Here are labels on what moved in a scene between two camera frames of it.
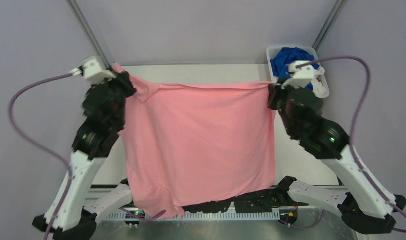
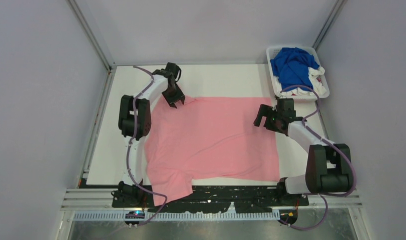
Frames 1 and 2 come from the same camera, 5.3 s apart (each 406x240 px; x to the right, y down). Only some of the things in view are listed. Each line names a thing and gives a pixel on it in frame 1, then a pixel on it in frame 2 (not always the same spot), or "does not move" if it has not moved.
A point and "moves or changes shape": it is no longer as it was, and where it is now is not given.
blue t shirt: [288, 56] does not move
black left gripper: [123, 78] -> [180, 96]
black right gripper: [273, 90] -> [266, 110]
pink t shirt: [192, 144] moves or changes shape
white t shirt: [320, 90] does not move
